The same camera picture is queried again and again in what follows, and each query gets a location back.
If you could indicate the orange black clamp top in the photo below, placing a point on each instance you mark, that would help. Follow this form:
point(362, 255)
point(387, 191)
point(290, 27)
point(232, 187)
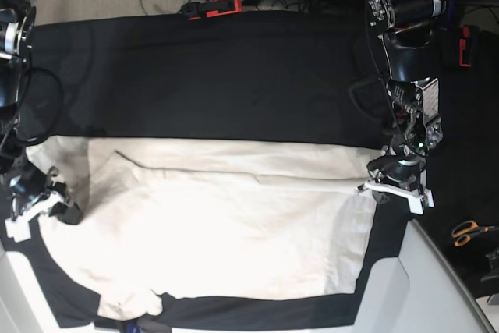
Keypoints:
point(214, 8)

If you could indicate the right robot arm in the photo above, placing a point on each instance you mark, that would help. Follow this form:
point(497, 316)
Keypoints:
point(17, 70)

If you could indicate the orange black clamp right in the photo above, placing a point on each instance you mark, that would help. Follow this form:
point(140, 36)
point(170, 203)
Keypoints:
point(467, 42)

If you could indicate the black table cloth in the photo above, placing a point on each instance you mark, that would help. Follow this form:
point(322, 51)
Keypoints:
point(273, 76)

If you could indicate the orange handled scissors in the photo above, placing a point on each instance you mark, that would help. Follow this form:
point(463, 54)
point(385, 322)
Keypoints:
point(468, 230)

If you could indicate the orange black clamp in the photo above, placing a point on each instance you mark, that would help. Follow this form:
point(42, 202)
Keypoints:
point(214, 8)
point(467, 42)

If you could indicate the white table frame left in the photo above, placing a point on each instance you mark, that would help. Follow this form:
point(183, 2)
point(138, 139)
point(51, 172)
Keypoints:
point(23, 305)

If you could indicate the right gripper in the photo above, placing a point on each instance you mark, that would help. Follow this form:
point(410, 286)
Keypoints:
point(34, 192)

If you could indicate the white table frame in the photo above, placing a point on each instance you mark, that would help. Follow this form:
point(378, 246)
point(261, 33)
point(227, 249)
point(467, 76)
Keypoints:
point(23, 305)
point(418, 291)

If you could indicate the white T-shirt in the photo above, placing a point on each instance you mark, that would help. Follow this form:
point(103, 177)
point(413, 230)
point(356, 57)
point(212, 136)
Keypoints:
point(196, 218)

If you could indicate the black object right edge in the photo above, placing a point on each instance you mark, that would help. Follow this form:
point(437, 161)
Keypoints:
point(492, 259)

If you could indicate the white table frame right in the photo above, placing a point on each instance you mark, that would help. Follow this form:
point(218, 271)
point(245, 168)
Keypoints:
point(418, 291)

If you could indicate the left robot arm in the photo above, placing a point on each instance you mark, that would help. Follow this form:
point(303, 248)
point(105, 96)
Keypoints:
point(408, 33)

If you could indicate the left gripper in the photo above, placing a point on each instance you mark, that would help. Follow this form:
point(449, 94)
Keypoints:
point(399, 172)

